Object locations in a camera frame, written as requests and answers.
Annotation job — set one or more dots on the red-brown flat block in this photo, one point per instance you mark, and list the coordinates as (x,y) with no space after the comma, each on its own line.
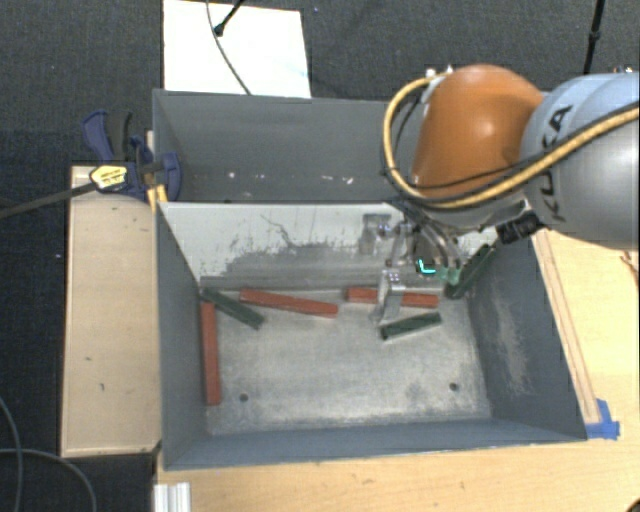
(420,299)
(211,355)
(290,303)

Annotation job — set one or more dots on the black cylinder on white bracket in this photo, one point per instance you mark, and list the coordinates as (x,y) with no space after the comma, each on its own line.
(520,229)

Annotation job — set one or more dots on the dark green flat block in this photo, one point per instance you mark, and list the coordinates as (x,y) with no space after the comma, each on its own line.
(470,272)
(235,309)
(411,326)

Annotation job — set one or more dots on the pale wood flat board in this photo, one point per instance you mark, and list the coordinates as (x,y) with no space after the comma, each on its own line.
(110,320)

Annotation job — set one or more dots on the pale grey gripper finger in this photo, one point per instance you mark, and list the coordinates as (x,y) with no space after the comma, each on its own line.
(372,235)
(387,300)

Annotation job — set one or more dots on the grey metal bin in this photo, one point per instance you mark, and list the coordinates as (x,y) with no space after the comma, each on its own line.
(325,370)

